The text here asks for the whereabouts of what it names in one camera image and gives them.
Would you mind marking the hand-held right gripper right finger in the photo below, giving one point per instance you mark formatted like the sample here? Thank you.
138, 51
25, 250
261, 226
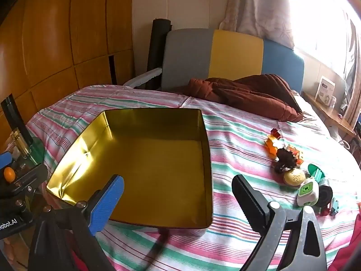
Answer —
251, 203

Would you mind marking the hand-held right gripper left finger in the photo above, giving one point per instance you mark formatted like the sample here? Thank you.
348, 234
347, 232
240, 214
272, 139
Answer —
108, 203

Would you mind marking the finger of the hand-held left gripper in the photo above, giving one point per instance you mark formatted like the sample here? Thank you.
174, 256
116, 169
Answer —
14, 118

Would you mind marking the cream egg-shaped toy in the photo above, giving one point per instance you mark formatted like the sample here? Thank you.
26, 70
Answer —
294, 177

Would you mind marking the dark fuzzy toy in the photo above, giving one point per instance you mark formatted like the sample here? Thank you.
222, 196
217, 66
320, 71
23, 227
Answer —
284, 159

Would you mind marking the green and white toy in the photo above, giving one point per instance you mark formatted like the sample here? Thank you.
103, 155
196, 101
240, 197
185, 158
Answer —
307, 190

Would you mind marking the yellow plastic toy piece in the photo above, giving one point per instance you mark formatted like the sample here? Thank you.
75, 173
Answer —
272, 148

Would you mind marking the orange linked cube blocks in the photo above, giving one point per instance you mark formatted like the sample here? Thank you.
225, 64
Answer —
295, 155

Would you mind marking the green plastic toy piece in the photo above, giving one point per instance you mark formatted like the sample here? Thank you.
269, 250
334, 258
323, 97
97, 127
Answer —
316, 172

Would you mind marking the green translucent object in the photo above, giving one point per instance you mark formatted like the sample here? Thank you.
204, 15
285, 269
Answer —
38, 149

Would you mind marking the striped bed sheet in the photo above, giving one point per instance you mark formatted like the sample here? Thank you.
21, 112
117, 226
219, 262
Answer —
239, 146

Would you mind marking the red puzzle piece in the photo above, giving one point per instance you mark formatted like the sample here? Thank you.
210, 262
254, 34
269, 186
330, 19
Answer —
275, 133

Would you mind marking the black funnel-shaped toy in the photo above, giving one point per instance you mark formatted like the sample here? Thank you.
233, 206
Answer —
325, 194

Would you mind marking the small red ball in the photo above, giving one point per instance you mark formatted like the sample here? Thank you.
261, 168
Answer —
325, 211

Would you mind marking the wooden wardrobe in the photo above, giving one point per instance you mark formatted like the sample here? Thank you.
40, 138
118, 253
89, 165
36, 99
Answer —
56, 39

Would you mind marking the red pink cloth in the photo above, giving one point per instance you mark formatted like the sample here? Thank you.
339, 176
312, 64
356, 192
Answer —
348, 245

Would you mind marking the dark red pillow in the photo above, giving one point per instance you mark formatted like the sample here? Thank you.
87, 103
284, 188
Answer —
248, 93

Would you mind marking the wooden side desk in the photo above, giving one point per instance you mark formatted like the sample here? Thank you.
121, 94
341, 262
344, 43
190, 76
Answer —
332, 115

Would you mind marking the small white jar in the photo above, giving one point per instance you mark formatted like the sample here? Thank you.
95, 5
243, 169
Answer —
332, 101

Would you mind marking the white cardboard box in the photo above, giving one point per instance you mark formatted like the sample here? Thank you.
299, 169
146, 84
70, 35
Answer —
324, 89

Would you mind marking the grey yellow blue headboard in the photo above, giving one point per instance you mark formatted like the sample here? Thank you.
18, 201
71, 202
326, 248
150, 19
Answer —
214, 56

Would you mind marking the black rolled mat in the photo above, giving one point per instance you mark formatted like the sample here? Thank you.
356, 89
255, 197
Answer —
156, 50

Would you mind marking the grey side curtain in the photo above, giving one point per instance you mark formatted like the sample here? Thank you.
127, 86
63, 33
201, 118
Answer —
352, 76

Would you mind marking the light patterned curtain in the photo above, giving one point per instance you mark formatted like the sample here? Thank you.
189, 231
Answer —
253, 5

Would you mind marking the bright window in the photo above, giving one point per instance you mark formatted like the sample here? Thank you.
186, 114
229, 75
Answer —
318, 14

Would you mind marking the white plastic rail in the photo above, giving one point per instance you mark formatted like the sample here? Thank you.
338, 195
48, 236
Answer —
141, 79

